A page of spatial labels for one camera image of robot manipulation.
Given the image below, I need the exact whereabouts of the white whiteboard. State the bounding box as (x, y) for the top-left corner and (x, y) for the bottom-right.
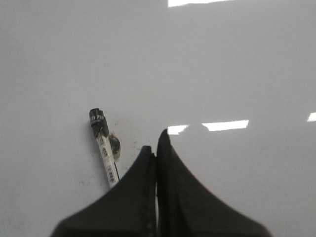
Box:
(0, 0), (316, 237)

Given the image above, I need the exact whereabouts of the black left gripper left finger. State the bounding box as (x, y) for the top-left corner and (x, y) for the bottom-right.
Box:
(51, 146), (157, 237)

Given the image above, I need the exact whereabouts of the white black-tipped whiteboard marker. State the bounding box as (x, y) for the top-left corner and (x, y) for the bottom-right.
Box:
(89, 108), (120, 188)

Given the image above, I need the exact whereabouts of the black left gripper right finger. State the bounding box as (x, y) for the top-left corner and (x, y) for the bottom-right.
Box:
(157, 129), (271, 237)

